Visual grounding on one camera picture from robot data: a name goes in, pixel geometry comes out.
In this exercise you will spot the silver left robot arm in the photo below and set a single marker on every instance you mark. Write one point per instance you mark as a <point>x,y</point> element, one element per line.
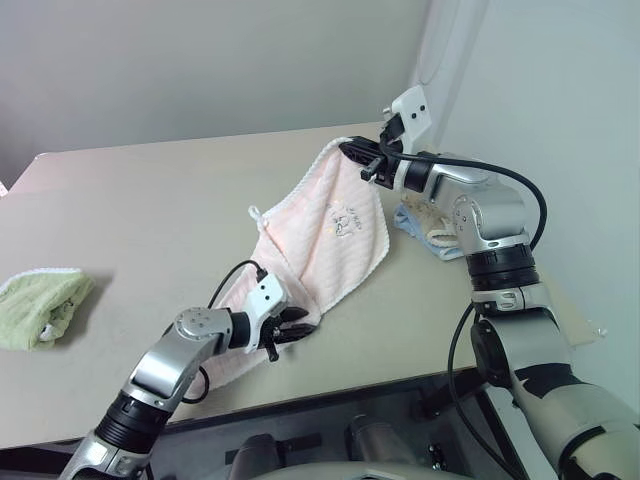
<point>170,355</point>

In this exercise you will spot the black table frame brace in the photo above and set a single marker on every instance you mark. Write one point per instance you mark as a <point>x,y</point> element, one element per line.
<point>432,400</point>

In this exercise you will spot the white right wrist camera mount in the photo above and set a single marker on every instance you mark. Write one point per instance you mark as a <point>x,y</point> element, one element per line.
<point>414,112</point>

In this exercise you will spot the pink towel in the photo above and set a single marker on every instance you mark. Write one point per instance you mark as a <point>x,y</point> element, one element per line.
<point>320,240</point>

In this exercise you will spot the green towel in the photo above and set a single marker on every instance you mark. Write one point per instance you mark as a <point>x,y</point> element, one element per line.
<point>37,307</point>

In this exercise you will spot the dark rounded shape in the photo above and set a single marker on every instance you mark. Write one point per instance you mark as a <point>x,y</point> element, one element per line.
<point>255,457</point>
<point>370,437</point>

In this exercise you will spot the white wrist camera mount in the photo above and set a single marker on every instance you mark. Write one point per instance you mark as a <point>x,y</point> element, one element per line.
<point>414,112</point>
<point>265,295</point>

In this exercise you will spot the light blue towel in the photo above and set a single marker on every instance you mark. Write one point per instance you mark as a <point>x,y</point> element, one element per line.
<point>447,253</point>

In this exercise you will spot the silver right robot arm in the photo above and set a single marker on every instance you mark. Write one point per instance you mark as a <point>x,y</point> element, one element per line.
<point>530,345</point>

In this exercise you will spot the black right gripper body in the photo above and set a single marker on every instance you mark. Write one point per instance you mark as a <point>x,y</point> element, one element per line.
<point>387,170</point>

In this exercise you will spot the black table frame bar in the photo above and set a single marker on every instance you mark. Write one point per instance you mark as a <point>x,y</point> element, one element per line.
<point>300,407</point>

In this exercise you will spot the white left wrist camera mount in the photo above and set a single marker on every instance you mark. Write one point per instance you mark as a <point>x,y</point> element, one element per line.
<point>265,295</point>

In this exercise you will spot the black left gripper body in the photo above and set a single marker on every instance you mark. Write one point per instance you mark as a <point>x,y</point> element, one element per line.
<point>277,336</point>

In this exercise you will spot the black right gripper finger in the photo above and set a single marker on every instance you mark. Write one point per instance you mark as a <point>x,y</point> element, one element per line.
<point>367,144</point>
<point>360,154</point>

